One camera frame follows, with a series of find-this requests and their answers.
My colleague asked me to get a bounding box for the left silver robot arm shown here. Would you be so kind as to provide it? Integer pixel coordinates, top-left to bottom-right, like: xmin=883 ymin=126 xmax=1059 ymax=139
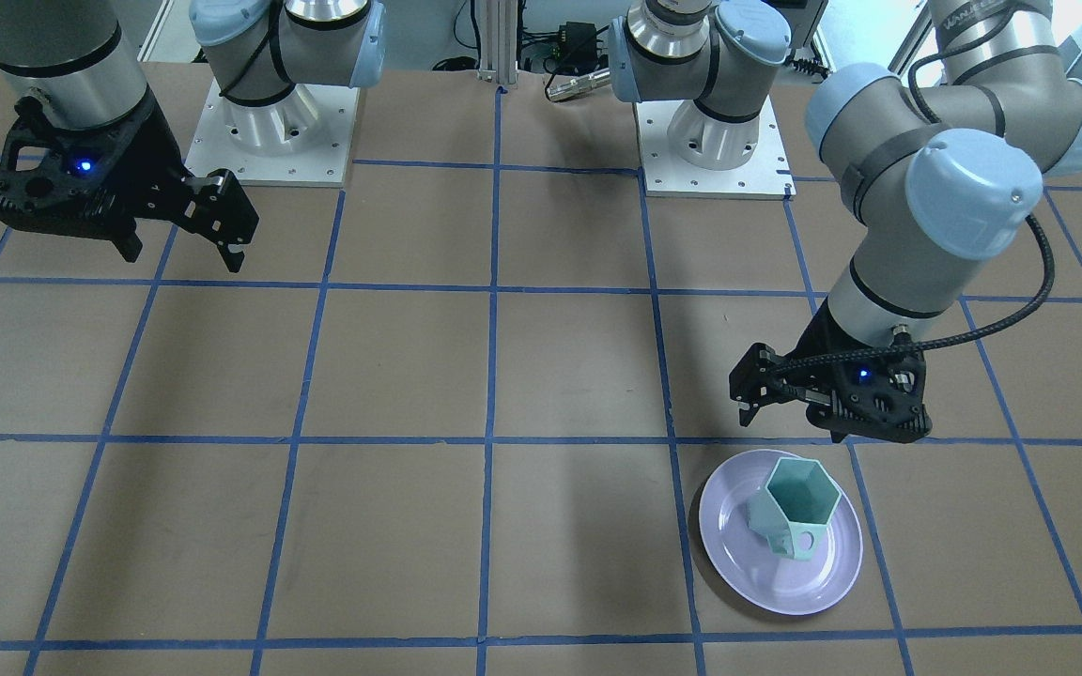
xmin=607 ymin=1 xmax=1082 ymax=442

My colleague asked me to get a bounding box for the lilac plate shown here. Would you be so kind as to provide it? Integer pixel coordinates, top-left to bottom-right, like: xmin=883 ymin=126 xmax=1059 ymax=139
xmin=699 ymin=449 xmax=865 ymax=617

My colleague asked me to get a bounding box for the mint green faceted cup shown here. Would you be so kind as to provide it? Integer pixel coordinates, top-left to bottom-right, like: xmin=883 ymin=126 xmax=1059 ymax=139
xmin=745 ymin=456 xmax=842 ymax=561

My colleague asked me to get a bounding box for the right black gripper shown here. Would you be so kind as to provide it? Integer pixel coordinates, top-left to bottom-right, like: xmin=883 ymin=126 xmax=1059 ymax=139
xmin=0 ymin=91 xmax=259 ymax=273

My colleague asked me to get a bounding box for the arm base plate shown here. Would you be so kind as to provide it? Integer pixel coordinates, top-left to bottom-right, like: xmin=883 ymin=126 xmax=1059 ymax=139
xmin=634 ymin=100 xmax=796 ymax=200
xmin=186 ymin=83 xmax=362 ymax=188

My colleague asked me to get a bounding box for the aluminium frame post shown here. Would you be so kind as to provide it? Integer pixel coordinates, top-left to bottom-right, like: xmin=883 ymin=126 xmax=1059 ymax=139
xmin=470 ymin=0 xmax=520 ymax=93

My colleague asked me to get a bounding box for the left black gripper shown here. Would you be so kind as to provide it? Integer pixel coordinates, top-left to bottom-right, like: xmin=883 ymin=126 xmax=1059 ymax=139
xmin=729 ymin=305 xmax=933 ymax=445

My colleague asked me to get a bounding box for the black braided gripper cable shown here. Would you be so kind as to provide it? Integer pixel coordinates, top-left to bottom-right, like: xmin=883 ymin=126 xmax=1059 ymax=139
xmin=766 ymin=38 xmax=1059 ymax=395

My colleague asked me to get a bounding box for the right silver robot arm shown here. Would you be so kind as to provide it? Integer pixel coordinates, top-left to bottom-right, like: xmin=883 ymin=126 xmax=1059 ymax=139
xmin=0 ymin=1 xmax=386 ymax=271

